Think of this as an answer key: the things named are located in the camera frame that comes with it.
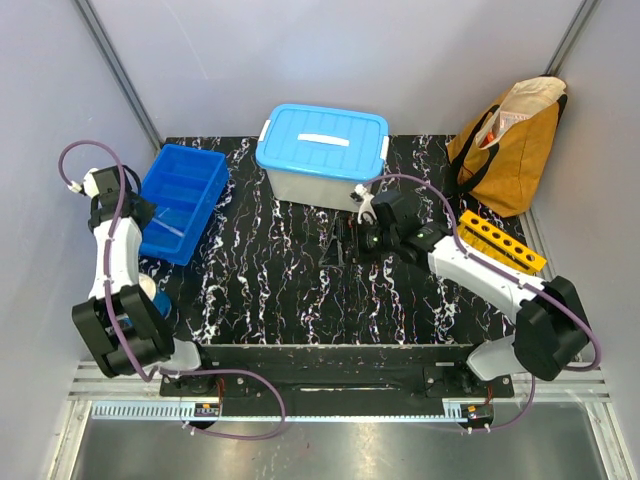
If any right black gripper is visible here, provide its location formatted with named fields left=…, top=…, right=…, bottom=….
left=320, top=217, right=399, bottom=267

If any clear test tube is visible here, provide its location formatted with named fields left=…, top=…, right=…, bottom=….
left=152, top=217, right=185, bottom=238

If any white plastic tub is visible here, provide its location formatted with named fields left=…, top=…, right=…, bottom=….
left=261, top=167, right=367, bottom=211

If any white tape roll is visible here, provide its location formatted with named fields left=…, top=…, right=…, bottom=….
left=138, top=273, right=172, bottom=319

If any light blue plastic lid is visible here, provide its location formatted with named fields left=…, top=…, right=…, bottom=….
left=256, top=104, right=389, bottom=183

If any yellow test tube rack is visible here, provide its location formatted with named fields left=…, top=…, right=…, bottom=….
left=457, top=210, right=547, bottom=275

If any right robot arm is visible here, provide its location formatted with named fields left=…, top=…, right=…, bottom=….
left=319, top=191, right=592, bottom=396

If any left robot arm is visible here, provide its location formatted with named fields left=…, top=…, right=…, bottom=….
left=72, top=167, right=217, bottom=396

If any blue divided organizer tray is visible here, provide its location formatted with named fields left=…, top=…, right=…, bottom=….
left=140, top=144, right=230, bottom=266

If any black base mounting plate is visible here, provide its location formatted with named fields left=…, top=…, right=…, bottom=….
left=160, top=345, right=514, bottom=418

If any yellow canvas tote bag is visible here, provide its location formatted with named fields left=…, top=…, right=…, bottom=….
left=446, top=75, right=568, bottom=217

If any box inside tote bag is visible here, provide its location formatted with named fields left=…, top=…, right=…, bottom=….
left=480, top=110, right=531, bottom=147

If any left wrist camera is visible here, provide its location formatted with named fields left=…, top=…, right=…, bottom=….
left=67, top=168, right=99, bottom=198

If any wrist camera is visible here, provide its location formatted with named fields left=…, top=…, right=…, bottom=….
left=67, top=168, right=99, bottom=198
left=354, top=184, right=377, bottom=225

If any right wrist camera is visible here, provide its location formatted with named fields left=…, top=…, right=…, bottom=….
left=354, top=184, right=377, bottom=225

